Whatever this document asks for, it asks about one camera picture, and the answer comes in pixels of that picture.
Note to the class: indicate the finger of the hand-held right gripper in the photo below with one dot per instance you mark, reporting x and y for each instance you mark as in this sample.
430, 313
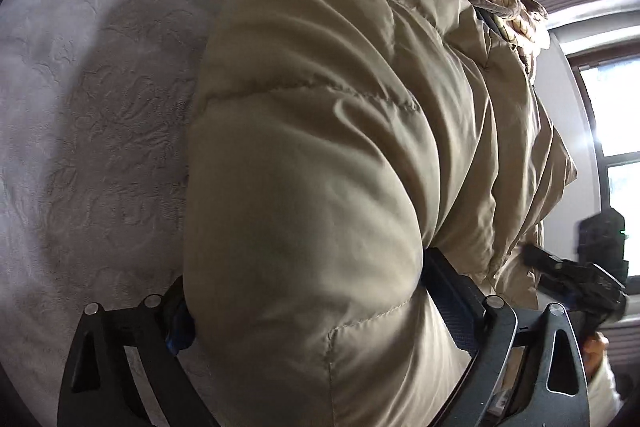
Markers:
547, 262

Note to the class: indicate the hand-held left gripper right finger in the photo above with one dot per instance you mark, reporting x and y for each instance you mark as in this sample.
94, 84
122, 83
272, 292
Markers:
450, 302

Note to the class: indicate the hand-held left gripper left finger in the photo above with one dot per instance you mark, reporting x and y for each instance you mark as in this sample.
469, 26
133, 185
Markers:
176, 337

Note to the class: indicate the beige puffer jacket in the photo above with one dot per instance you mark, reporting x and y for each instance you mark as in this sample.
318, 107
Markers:
350, 132

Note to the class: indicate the person's right forearm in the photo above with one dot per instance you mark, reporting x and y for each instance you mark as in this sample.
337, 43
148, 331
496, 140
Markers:
607, 392

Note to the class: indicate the person's right hand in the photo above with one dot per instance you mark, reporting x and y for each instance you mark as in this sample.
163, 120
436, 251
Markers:
594, 352

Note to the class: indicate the window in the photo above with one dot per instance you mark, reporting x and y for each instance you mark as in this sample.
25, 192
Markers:
612, 132

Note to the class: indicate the lavender plush blanket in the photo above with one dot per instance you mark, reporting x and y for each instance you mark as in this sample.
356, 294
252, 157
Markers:
100, 82

